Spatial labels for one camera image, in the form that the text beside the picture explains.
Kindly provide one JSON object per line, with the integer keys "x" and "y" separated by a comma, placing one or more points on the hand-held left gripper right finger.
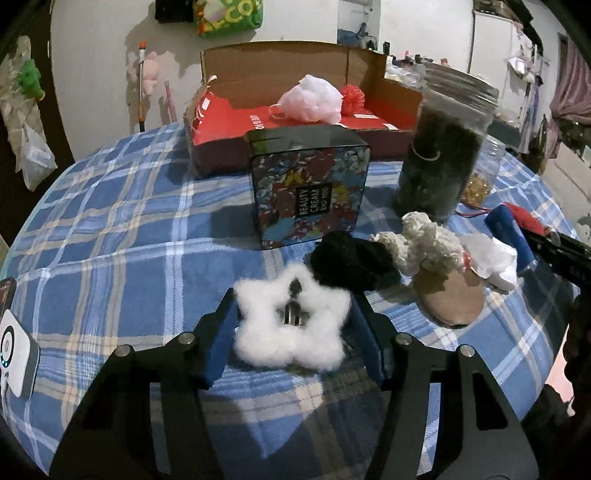
{"x": 369, "y": 344}

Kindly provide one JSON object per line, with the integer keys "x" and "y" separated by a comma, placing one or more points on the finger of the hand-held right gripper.
{"x": 510, "y": 235}

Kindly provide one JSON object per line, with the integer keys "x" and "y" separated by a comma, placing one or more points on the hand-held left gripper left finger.
{"x": 219, "y": 344}

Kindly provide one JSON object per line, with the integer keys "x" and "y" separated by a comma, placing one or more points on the red cloth piece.
{"x": 524, "y": 216}

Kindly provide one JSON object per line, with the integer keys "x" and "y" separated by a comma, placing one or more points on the white cloth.
{"x": 491, "y": 261}

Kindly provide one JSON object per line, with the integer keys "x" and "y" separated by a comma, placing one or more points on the white fluffy star scrunchie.
{"x": 258, "y": 337}

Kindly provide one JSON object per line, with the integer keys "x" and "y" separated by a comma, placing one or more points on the cream knitted scrunchie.
{"x": 429, "y": 242}

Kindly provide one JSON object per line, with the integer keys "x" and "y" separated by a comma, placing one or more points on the tan round powder puff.
{"x": 455, "y": 295}

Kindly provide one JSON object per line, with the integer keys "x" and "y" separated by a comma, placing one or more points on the black scrunchie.
{"x": 351, "y": 261}

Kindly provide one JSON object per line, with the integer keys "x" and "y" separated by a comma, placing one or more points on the cardboard box with red inside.
{"x": 221, "y": 138}

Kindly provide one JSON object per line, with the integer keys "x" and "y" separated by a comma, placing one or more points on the small jar with golden capsules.
{"x": 480, "y": 180}

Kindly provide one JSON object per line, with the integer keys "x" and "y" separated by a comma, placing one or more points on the large jar with dark contents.
{"x": 438, "y": 152}

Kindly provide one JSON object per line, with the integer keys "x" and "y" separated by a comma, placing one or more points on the blue plaid tablecloth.
{"x": 129, "y": 230}

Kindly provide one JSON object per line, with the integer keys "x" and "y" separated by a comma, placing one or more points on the floral tin box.
{"x": 307, "y": 194}

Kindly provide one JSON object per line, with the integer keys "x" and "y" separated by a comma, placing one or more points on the pink curtain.
{"x": 572, "y": 83}

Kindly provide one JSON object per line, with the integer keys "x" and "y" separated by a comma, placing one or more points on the white refrigerator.
{"x": 496, "y": 64}

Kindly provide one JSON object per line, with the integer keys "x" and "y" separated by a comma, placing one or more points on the background shelf clutter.
{"x": 406, "y": 69}

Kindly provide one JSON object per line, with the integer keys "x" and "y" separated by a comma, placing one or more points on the white electronic device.
{"x": 16, "y": 350}

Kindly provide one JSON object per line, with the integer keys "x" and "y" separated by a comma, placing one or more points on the red bath loofah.
{"x": 353, "y": 97}

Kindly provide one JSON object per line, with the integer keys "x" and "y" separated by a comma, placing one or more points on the pale pink bath loofah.
{"x": 311, "y": 101}

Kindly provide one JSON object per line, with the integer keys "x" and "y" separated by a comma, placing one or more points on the pink stick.
{"x": 171, "y": 101}

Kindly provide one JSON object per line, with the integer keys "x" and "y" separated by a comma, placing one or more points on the clear plastic bag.
{"x": 34, "y": 159}

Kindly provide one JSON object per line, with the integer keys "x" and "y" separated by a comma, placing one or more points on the white stick with orange tip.
{"x": 141, "y": 87}

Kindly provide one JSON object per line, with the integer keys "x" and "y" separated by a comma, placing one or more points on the pink plush toy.
{"x": 148, "y": 74}

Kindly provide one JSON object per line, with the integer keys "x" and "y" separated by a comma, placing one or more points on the green toy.
{"x": 30, "y": 78}

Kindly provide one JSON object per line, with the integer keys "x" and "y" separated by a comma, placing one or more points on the green printed bag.
{"x": 228, "y": 16}

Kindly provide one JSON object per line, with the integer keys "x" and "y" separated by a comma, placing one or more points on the black hanging bag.
{"x": 175, "y": 10}

